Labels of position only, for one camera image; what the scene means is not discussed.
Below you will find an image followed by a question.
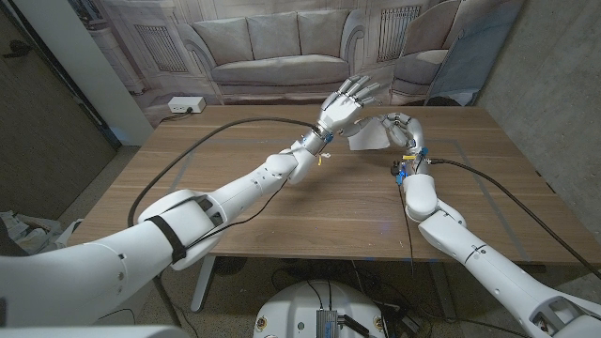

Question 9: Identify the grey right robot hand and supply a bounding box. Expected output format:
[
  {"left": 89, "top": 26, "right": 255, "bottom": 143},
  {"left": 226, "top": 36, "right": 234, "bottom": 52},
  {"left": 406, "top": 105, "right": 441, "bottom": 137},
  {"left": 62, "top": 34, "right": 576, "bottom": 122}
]
[{"left": 378, "top": 112, "right": 426, "bottom": 160}]

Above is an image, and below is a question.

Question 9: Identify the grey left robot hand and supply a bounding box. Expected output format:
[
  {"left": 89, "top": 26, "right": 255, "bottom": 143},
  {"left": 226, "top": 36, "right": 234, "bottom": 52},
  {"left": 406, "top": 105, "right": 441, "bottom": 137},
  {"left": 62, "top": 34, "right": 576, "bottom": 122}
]
[{"left": 312, "top": 74, "right": 382, "bottom": 141}]

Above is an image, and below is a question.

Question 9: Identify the white shipping label sheet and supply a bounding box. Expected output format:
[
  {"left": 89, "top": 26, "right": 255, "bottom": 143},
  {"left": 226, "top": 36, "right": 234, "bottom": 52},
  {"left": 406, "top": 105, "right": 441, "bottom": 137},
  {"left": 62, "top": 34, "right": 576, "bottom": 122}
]
[{"left": 347, "top": 116, "right": 393, "bottom": 152}]

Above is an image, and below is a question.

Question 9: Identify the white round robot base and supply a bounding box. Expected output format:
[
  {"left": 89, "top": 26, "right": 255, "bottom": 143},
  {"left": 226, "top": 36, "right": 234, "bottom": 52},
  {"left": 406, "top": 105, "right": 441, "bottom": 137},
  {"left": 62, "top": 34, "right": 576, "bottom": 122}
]
[{"left": 253, "top": 280, "right": 389, "bottom": 338}]

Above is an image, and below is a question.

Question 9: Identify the blue grey leaning board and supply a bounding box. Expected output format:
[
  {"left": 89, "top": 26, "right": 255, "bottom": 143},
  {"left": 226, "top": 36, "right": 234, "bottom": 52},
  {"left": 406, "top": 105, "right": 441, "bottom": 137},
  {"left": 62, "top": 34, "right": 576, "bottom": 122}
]
[{"left": 424, "top": 0, "right": 525, "bottom": 107}]

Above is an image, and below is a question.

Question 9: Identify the white power strip box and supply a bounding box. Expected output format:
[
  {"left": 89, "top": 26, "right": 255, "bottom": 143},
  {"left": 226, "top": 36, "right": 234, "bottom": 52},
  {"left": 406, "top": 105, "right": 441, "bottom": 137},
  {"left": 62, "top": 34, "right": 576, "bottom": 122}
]
[{"left": 167, "top": 96, "right": 208, "bottom": 115}]

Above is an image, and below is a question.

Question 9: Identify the dark table leg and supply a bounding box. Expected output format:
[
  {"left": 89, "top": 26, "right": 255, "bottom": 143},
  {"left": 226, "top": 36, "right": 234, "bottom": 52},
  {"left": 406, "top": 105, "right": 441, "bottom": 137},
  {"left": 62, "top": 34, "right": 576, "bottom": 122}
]
[{"left": 428, "top": 261, "right": 460, "bottom": 325}]

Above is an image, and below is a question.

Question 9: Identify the silver electronics box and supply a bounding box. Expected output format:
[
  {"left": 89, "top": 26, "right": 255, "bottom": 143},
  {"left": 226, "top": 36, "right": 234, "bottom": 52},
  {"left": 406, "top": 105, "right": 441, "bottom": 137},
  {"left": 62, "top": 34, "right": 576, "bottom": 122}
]
[{"left": 316, "top": 308, "right": 340, "bottom": 338}]

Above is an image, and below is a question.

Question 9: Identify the white table leg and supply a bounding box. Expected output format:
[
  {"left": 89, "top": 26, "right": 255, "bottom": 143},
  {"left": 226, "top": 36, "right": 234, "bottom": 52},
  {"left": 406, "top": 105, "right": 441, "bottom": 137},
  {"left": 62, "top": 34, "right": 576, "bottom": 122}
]
[{"left": 189, "top": 255, "right": 218, "bottom": 314}]

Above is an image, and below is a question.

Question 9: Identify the dark door panel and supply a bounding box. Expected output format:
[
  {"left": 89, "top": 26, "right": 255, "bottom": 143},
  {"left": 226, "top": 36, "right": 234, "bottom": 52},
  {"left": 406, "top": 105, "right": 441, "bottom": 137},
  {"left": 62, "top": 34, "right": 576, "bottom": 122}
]
[{"left": 0, "top": 0, "right": 119, "bottom": 222}]

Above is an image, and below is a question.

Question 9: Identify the crumpled paper pile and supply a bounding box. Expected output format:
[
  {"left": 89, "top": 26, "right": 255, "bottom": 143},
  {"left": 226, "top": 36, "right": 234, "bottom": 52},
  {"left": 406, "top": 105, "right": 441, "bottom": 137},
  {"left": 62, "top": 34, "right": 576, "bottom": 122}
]
[{"left": 0, "top": 209, "right": 85, "bottom": 258}]

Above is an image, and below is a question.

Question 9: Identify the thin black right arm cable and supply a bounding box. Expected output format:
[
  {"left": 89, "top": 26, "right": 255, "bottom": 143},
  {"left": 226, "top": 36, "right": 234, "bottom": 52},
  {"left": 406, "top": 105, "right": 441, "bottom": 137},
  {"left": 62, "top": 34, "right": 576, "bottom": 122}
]
[{"left": 396, "top": 182, "right": 416, "bottom": 276}]

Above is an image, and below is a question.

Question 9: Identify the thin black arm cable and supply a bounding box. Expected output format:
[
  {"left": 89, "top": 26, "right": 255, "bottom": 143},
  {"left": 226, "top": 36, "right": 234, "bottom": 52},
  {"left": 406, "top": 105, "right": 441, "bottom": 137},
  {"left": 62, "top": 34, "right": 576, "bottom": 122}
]
[
  {"left": 184, "top": 177, "right": 290, "bottom": 251},
  {"left": 396, "top": 182, "right": 416, "bottom": 276}
]

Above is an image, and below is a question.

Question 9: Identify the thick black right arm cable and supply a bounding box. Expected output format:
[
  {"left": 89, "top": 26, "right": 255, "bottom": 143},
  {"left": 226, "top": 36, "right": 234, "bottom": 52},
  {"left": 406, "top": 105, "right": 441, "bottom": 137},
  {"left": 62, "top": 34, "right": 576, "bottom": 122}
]
[{"left": 428, "top": 157, "right": 601, "bottom": 281}]

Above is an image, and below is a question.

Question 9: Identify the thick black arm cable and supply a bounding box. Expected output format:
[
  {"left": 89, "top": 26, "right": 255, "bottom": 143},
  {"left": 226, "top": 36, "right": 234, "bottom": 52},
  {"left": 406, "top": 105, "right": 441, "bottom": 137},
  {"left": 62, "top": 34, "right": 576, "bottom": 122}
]
[
  {"left": 428, "top": 157, "right": 601, "bottom": 281},
  {"left": 127, "top": 115, "right": 316, "bottom": 229}
]

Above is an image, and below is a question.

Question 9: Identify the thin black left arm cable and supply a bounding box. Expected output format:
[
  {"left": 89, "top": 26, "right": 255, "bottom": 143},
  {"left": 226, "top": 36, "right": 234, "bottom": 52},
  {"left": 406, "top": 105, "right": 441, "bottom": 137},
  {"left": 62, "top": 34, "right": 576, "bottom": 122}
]
[{"left": 184, "top": 177, "right": 290, "bottom": 251}]

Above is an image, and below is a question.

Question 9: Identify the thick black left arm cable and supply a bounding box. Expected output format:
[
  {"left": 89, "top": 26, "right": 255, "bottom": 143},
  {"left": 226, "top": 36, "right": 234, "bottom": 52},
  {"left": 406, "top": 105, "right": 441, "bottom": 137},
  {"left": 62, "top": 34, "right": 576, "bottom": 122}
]
[{"left": 127, "top": 115, "right": 316, "bottom": 229}]

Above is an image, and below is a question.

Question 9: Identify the thin black power cord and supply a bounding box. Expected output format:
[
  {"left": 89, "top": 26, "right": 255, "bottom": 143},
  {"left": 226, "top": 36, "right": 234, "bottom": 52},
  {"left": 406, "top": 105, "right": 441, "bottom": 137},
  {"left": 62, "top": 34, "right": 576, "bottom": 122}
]
[{"left": 159, "top": 107, "right": 194, "bottom": 125}]

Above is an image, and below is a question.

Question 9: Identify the black cable plug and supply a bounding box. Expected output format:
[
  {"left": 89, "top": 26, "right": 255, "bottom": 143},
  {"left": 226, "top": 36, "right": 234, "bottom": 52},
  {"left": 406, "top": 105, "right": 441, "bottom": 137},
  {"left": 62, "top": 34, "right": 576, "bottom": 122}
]
[{"left": 337, "top": 314, "right": 373, "bottom": 338}]

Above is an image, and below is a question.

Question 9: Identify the black door handle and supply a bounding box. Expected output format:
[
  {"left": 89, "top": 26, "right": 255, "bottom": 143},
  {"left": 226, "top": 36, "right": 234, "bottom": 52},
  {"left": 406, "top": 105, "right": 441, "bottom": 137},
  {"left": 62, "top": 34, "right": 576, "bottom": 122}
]
[{"left": 1, "top": 39, "right": 31, "bottom": 60}]

